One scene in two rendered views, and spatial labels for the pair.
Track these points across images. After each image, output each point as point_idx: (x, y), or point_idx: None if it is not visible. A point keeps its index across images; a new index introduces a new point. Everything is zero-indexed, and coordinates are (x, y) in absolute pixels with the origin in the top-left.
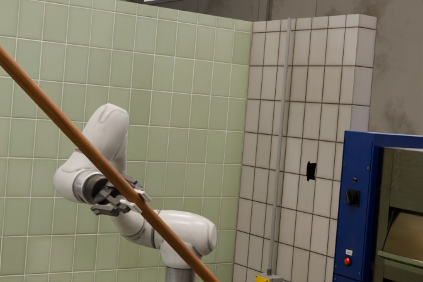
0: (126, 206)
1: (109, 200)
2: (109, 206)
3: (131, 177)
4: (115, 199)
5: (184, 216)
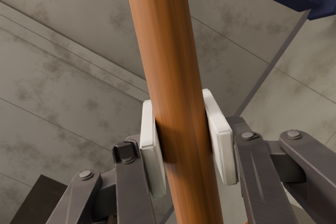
0: (226, 120)
1: (288, 201)
2: (300, 152)
3: (53, 218)
4: (241, 168)
5: None
